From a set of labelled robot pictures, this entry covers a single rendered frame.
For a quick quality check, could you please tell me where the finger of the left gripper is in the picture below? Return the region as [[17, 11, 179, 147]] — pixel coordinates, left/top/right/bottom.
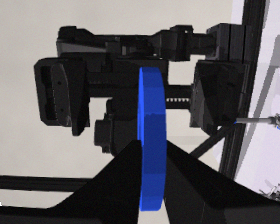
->
[[189, 63, 229, 136], [51, 61, 90, 136]]

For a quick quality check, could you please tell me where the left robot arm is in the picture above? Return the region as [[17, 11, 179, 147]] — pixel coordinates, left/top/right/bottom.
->
[[56, 25, 217, 157]]

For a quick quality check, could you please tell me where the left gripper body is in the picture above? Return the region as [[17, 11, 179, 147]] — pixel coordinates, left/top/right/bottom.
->
[[33, 54, 245, 127]]

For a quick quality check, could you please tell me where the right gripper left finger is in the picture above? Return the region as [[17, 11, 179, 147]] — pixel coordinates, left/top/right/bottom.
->
[[0, 140, 142, 224]]

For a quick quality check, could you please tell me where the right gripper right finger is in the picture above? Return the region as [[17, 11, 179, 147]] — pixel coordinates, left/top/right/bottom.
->
[[163, 140, 280, 224]]

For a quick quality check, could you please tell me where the grey post with blue foot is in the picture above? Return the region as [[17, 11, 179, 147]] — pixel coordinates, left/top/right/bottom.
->
[[234, 113, 280, 130]]

